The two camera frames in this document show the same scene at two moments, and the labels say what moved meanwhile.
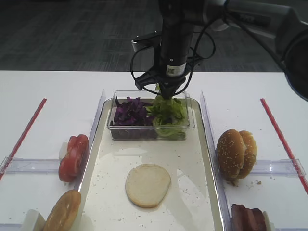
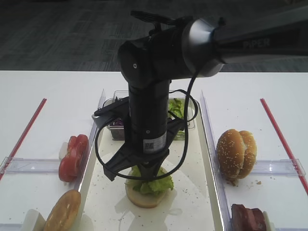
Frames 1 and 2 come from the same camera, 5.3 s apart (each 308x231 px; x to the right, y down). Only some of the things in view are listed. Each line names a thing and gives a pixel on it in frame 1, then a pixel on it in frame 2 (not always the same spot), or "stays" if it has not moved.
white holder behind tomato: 63,151 stays
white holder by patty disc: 33,221 stays
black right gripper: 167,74 → 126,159
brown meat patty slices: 244,219 stays
